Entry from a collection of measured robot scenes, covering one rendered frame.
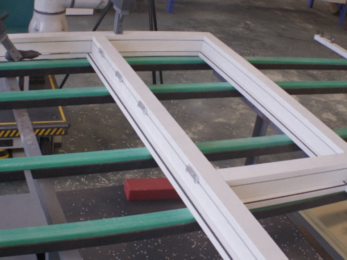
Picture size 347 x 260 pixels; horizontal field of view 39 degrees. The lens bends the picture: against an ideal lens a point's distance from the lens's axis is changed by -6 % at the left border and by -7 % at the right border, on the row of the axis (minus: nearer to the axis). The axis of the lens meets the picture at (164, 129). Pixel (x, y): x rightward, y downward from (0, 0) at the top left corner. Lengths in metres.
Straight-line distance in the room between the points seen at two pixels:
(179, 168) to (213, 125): 2.19
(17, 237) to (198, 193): 0.38
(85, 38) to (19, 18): 0.79
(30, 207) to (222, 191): 0.38
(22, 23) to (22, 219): 1.58
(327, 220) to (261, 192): 0.48
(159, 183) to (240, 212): 0.61
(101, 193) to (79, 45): 0.50
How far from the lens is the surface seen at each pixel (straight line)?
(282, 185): 1.14
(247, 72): 1.63
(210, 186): 1.01
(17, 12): 2.44
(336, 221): 1.56
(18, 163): 1.13
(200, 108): 3.49
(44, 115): 2.48
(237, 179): 1.05
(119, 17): 1.73
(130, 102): 1.37
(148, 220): 1.00
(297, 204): 1.19
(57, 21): 2.32
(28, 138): 1.31
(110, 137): 2.98
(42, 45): 1.69
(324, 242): 1.52
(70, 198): 1.49
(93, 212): 1.45
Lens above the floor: 1.49
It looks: 28 degrees down
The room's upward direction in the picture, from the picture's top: 9 degrees clockwise
